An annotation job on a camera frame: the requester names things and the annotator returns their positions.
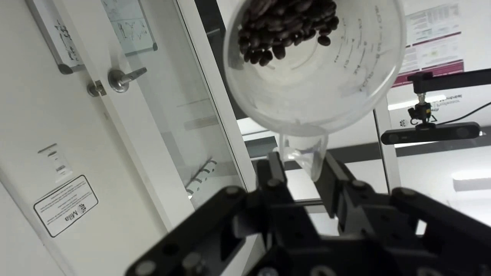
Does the framed white sheet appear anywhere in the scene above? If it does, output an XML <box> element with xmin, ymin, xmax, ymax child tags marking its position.
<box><xmin>99</xmin><ymin>0</ymin><xmax>160</xmax><ymax>56</ymax></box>

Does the black stereo camera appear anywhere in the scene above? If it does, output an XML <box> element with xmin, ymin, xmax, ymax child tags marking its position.
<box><xmin>381</xmin><ymin>119</ymin><xmax>482</xmax><ymax>145</ymax></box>

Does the coffee bean pile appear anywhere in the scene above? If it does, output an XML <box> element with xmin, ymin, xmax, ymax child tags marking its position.
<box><xmin>237</xmin><ymin>0</ymin><xmax>341</xmax><ymax>67</ymax></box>

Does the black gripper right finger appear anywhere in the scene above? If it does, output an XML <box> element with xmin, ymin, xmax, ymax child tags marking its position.
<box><xmin>315</xmin><ymin>151</ymin><xmax>491</xmax><ymax>266</ymax></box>

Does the poster with red header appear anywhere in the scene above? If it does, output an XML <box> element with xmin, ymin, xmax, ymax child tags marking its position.
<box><xmin>397</xmin><ymin>3</ymin><xmax>467</xmax><ymax>87</ymax></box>

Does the metal door handle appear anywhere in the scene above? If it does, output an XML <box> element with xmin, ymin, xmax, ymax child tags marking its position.
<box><xmin>87</xmin><ymin>64</ymin><xmax>151</xmax><ymax>98</ymax></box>

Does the small white door label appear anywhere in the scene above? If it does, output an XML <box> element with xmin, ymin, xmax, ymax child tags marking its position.
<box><xmin>38</xmin><ymin>142</ymin><xmax>76</xmax><ymax>180</ymax></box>

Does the thin black camera cable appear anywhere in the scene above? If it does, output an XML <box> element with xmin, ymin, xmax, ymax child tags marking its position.
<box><xmin>435</xmin><ymin>99</ymin><xmax>491</xmax><ymax>127</ymax></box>

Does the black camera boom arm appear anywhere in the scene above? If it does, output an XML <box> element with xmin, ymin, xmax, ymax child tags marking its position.
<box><xmin>407</xmin><ymin>67</ymin><xmax>491</xmax><ymax>127</ymax></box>

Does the clear plastic measuring jug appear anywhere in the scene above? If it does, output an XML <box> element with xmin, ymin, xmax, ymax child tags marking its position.
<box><xmin>223</xmin><ymin>0</ymin><xmax>409</xmax><ymax>180</ymax></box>

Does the white bordered door sticker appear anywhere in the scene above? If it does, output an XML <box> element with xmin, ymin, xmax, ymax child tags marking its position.
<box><xmin>33</xmin><ymin>173</ymin><xmax>102</xmax><ymax>239</ymax></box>

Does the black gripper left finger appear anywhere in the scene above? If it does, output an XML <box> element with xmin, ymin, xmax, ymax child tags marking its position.
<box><xmin>125</xmin><ymin>151</ymin><xmax>289</xmax><ymax>276</ymax></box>

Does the metal hook rack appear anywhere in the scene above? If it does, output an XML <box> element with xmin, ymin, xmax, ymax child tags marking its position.
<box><xmin>183</xmin><ymin>156</ymin><xmax>220</xmax><ymax>196</ymax></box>

